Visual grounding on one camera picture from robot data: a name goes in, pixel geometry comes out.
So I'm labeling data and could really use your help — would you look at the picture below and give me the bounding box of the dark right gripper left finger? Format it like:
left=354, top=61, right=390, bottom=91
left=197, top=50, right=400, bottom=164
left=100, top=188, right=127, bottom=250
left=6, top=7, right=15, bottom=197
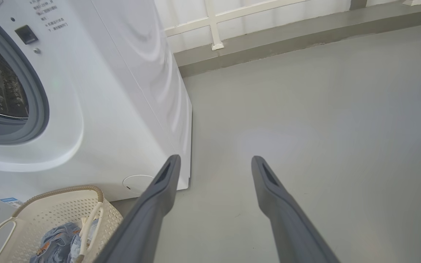
left=94, top=155, right=181, bottom=263

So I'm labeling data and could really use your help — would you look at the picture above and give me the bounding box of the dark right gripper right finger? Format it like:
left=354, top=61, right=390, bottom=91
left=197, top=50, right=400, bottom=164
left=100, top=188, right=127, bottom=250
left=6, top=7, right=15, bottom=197
left=251, top=156, right=341, bottom=263

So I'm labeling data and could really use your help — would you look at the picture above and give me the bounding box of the blue bear print garment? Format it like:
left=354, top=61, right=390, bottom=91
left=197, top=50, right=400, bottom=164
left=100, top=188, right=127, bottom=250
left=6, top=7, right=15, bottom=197
left=30, top=223, right=81, bottom=263

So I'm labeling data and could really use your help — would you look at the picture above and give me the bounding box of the light blue garment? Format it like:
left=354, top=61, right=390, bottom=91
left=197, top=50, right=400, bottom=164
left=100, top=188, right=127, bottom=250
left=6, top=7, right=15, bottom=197
left=70, top=219, right=99, bottom=263

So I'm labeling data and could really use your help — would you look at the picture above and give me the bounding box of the cream perforated laundry basket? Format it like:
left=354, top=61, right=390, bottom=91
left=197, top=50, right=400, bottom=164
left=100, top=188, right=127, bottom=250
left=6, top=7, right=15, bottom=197
left=0, top=185, right=123, bottom=263

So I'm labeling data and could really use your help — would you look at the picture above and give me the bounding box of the white front-load washing machine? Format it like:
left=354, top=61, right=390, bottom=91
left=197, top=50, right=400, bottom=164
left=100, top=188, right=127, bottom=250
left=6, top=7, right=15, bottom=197
left=0, top=0, right=193, bottom=203

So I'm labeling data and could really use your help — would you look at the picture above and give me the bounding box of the black door lock socket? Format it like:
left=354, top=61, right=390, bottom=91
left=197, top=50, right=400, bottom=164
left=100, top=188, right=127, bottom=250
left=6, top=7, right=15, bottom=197
left=15, top=25, right=38, bottom=45

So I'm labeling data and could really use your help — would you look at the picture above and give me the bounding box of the blue energy label sticker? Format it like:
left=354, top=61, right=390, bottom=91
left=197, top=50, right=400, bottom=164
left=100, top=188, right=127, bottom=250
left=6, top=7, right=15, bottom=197
left=0, top=197, right=24, bottom=208

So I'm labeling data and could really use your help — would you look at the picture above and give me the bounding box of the round white filter cover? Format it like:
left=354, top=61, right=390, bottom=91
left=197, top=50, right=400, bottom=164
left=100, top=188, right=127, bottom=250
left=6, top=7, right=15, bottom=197
left=123, top=175, right=155, bottom=194

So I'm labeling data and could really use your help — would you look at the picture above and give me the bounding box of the white metal railing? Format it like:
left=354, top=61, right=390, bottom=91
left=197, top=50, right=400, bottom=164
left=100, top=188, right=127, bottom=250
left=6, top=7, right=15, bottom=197
left=165, top=0, right=421, bottom=51

